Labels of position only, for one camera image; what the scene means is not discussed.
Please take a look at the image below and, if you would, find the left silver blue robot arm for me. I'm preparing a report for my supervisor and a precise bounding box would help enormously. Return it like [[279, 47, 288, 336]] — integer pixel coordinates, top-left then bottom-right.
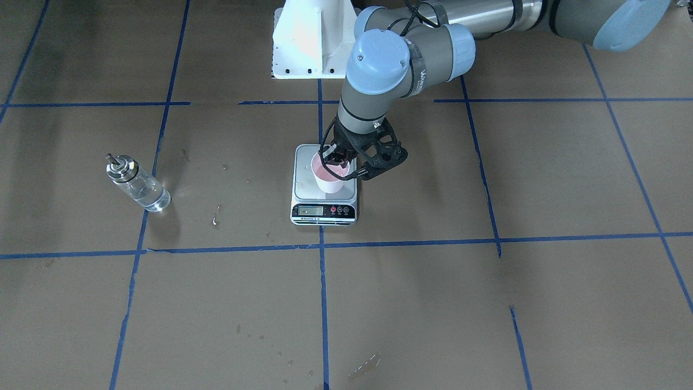
[[321, 1, 669, 175]]

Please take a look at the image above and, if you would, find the silver digital kitchen scale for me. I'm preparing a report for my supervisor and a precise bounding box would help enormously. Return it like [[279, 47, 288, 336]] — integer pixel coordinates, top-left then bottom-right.
[[290, 144, 357, 225]]

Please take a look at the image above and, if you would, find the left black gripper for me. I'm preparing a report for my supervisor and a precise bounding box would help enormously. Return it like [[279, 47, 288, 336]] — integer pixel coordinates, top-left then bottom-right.
[[327, 122, 364, 167]]

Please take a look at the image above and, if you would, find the clear glass sauce bottle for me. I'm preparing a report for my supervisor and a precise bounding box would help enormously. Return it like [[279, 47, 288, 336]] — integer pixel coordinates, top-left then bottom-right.
[[106, 153, 171, 212]]

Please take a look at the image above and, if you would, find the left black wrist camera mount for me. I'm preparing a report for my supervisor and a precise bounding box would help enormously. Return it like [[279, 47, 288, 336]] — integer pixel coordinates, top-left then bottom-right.
[[345, 119, 408, 180]]

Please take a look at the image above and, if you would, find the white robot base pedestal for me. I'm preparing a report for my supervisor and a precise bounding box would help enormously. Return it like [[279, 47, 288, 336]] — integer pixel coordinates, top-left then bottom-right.
[[271, 1, 361, 80]]

